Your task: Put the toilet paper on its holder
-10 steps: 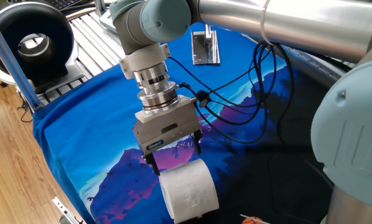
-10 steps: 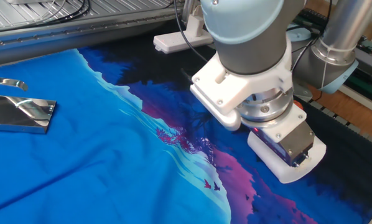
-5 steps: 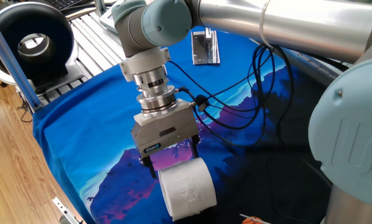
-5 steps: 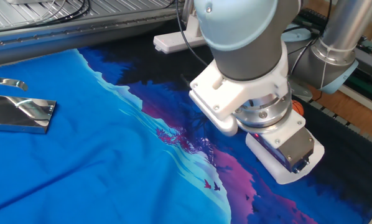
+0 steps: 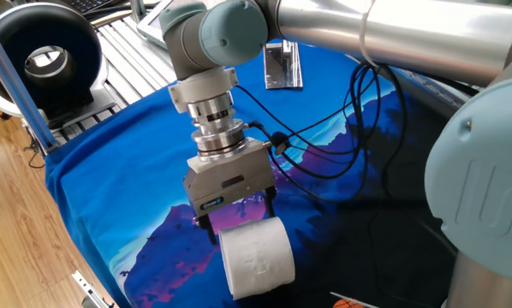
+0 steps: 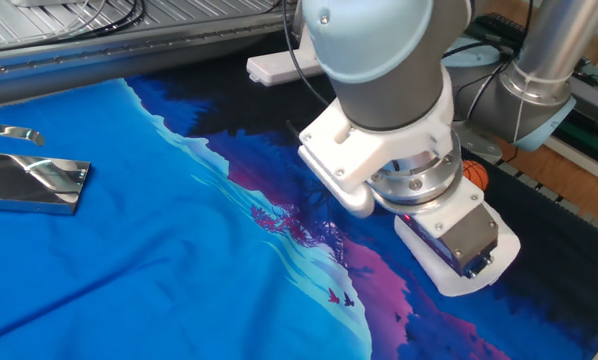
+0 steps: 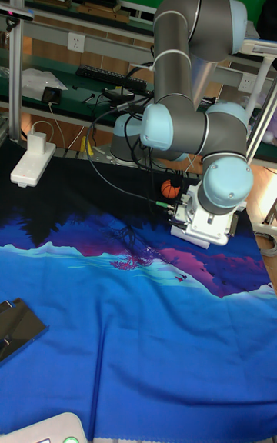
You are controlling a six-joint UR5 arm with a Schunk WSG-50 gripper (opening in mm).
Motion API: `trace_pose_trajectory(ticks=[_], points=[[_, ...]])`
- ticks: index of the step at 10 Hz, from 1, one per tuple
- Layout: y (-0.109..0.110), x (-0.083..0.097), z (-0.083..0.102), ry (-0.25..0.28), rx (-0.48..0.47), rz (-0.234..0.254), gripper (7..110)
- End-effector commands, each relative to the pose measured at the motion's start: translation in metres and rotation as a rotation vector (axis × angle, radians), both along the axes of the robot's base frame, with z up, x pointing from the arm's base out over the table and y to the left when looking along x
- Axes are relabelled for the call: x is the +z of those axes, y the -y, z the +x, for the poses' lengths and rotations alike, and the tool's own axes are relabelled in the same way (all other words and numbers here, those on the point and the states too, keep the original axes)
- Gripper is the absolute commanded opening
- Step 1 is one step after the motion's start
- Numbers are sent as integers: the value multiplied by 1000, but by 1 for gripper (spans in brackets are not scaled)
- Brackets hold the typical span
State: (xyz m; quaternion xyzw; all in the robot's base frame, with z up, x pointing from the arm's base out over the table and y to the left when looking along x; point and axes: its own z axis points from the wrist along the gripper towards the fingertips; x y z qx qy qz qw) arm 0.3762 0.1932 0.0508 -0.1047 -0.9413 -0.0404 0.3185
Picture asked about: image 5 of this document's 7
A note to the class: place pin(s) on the grey Schunk gripper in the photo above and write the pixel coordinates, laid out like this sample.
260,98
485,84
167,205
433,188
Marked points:
230,179

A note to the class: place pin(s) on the white toilet paper roll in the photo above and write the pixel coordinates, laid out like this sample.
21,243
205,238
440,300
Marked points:
258,256

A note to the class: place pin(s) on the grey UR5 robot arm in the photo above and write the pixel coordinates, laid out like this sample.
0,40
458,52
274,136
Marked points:
410,34

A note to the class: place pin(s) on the blue landscape print tablecloth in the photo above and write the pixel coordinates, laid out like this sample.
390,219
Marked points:
110,179

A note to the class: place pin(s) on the small orange basketball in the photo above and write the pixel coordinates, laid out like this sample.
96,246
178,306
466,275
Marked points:
346,304

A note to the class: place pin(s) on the white teach pendant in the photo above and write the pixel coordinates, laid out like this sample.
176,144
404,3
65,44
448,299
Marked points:
151,23

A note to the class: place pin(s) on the black keyboard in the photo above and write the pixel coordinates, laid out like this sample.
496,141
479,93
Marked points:
87,4

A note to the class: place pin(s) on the metal rail bracket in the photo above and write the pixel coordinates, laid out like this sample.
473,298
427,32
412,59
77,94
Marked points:
91,291

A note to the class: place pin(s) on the aluminium frame post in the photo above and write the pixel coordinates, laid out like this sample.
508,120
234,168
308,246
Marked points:
20,94

